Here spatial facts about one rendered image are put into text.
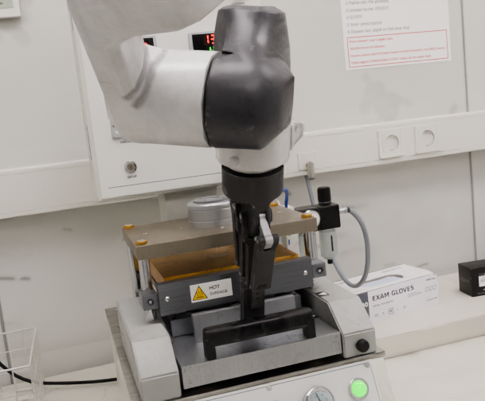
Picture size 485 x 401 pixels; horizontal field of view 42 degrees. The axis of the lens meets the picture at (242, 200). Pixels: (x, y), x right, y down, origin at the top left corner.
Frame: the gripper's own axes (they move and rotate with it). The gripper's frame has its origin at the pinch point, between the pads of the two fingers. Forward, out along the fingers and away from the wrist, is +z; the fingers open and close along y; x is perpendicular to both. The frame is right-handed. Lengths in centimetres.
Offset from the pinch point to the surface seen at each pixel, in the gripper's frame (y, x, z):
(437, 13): -75, 74, -20
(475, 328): -21, 57, 35
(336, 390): 9.2, 8.8, 10.1
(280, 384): 7.5, 1.4, 8.5
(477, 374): -6, 46, 31
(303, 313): 4.0, 5.7, 0.6
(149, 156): -33.4, -7.4, -8.5
